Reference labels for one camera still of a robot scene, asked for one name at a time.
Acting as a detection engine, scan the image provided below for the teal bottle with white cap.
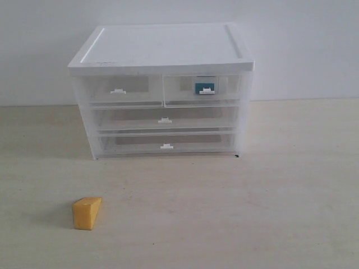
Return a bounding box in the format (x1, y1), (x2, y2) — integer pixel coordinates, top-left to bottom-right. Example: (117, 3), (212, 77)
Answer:
(194, 76), (218, 95)

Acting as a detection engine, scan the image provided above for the yellow wedge sponge block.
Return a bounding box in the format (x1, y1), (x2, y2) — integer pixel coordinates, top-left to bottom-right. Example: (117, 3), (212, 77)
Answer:
(72, 197), (102, 230)

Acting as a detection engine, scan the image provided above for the clear middle wide drawer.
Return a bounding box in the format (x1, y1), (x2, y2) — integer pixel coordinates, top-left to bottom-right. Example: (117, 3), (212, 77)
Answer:
(94, 106), (239, 131)

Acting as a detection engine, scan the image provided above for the clear wide drawer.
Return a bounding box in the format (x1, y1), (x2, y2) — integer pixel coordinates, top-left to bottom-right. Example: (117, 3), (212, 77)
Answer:
(94, 106), (239, 131)
(99, 132), (239, 155)

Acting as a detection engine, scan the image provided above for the clear bottom wide drawer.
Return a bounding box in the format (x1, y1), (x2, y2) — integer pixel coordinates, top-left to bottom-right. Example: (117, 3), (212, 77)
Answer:
(99, 132), (239, 155)

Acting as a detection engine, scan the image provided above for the white plastic drawer cabinet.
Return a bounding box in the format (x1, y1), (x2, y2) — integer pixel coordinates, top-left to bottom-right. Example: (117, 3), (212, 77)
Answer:
(68, 22), (255, 159)

